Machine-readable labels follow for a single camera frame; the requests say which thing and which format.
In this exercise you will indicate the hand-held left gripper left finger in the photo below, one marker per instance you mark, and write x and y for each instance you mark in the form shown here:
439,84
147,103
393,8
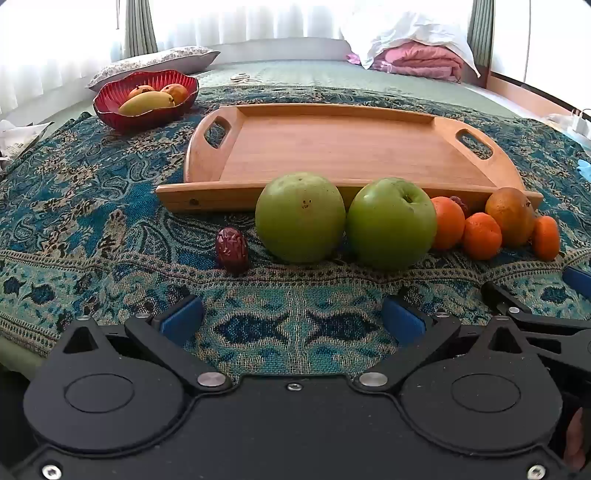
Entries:
182,321

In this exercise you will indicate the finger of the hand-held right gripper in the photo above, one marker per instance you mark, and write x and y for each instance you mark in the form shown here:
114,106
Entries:
521,310
578,279

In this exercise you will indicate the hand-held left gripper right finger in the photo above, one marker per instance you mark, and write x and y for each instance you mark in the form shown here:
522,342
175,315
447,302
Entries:
402,321

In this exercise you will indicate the orange tangerine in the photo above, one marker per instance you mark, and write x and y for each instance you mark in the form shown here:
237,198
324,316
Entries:
546,237
447,224
482,236

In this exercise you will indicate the wrinkled red date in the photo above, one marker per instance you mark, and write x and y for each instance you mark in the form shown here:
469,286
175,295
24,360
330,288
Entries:
232,251
461,205

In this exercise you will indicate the brownish orange mango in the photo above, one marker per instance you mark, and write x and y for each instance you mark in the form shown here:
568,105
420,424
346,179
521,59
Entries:
510,214

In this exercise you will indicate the shiny green apple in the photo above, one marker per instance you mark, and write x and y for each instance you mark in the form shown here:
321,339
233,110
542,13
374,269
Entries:
392,226

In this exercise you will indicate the light blue cloth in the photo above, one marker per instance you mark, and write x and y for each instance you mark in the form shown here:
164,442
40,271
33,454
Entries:
585,170

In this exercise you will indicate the speckled green round pear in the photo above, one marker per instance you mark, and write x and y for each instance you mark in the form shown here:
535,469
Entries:
300,219

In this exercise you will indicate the teal paisley printed blanket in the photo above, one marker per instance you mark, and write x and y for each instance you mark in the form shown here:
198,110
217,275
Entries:
92,207

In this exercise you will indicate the red ribbed glass bowl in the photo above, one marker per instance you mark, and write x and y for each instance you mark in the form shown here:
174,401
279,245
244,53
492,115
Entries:
143,117

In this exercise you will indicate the yellow mango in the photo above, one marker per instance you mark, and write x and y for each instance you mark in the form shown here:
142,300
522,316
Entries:
145,104

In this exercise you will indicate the orange red speckled fruit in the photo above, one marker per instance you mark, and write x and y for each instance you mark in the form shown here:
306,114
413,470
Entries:
176,92

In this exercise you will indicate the orange fruit with dark stem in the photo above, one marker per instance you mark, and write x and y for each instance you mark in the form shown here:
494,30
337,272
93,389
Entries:
141,91

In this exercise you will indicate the white wardrobe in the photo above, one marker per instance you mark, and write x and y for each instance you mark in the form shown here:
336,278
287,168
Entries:
545,41

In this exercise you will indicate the crumpled newspaper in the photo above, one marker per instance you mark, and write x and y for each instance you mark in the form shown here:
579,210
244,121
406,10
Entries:
18,141

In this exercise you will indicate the floral grey pillow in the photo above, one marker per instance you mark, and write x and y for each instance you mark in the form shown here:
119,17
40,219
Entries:
152,64

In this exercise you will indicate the folded pink blanket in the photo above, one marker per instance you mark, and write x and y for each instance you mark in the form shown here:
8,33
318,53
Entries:
422,62

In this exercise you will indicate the green curtain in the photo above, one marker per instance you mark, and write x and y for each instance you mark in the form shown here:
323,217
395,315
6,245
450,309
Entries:
480,32
141,25

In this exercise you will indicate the white duvet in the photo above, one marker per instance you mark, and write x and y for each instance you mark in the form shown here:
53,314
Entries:
411,32

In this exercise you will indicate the white sheer curtain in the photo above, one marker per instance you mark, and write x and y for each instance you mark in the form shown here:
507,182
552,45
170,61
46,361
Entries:
55,46

